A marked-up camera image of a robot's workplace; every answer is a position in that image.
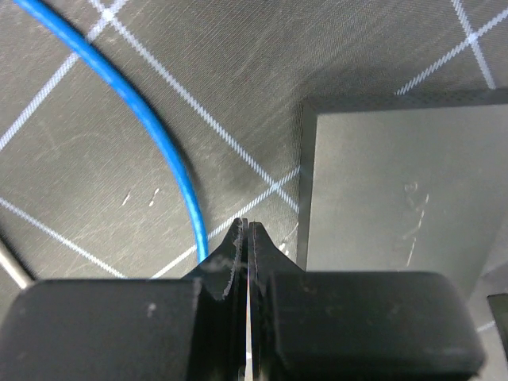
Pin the black network switch box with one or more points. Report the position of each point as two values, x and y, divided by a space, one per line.
413 182

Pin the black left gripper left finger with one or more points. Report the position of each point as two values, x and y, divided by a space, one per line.
191 328

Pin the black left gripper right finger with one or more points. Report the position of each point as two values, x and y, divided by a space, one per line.
355 325

